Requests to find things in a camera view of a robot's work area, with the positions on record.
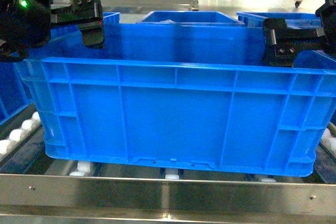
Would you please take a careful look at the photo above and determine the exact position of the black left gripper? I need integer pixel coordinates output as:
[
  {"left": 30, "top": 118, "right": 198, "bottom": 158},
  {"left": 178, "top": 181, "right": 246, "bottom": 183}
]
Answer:
[{"left": 50, "top": 0, "right": 105, "bottom": 49}]

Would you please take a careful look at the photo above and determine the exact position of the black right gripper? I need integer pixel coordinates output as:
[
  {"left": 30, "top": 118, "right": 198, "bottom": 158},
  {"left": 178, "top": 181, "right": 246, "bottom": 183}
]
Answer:
[{"left": 262, "top": 18, "right": 328, "bottom": 67}]

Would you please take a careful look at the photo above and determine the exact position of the large blue plastic crate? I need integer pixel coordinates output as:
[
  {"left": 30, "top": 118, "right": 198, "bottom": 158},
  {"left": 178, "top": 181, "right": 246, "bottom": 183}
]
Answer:
[{"left": 16, "top": 24, "right": 335, "bottom": 177}]

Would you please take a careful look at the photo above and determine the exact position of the blue crate on shelf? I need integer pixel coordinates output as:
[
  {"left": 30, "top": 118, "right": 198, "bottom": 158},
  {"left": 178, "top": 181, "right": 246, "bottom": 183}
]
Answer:
[{"left": 1, "top": 26, "right": 79, "bottom": 124}]

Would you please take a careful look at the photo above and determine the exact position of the blue crate behind left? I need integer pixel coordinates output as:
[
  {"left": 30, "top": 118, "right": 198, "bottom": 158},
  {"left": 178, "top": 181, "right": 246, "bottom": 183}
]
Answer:
[{"left": 103, "top": 12, "right": 121, "bottom": 24}]

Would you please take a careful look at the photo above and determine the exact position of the blue crate behind right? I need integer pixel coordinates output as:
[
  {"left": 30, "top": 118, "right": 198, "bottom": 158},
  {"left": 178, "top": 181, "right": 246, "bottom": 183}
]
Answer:
[{"left": 236, "top": 11, "right": 336, "bottom": 62}]

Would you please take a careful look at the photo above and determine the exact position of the blue crate behind centre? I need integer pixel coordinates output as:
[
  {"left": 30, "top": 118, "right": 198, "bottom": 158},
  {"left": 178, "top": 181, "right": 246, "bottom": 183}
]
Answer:
[{"left": 138, "top": 10, "right": 245, "bottom": 27}]

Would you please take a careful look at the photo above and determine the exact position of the steel roller shelf frame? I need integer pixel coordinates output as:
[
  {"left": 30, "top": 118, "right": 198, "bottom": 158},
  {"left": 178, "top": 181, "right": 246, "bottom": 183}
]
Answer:
[{"left": 1, "top": 105, "right": 335, "bottom": 223}]

